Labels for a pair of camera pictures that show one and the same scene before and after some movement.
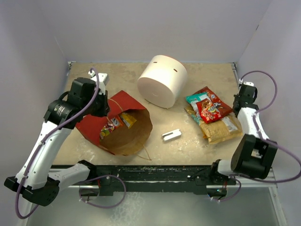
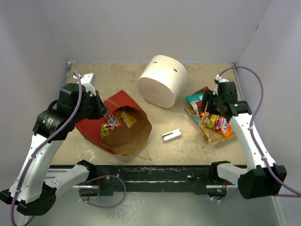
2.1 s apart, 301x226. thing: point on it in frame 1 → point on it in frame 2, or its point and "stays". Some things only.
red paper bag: [121, 141] stays
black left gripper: [105, 109] stays
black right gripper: [236, 97] → [206, 95]
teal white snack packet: [192, 100] stays
